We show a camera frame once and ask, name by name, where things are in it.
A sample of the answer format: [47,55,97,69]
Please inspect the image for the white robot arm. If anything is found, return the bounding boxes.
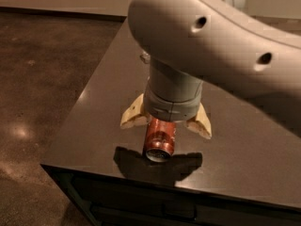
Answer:
[128,0,301,134]

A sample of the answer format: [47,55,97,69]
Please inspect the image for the dark cabinet under table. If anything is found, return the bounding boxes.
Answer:
[42,164,301,226]

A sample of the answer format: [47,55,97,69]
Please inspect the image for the orange soda can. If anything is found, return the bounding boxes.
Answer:
[143,118,176,163]

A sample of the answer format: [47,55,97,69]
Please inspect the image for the clear plastic water bottle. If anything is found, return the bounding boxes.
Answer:
[140,53,151,64]

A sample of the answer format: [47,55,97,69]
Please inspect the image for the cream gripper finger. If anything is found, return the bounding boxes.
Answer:
[184,104,212,139]
[120,93,151,129]

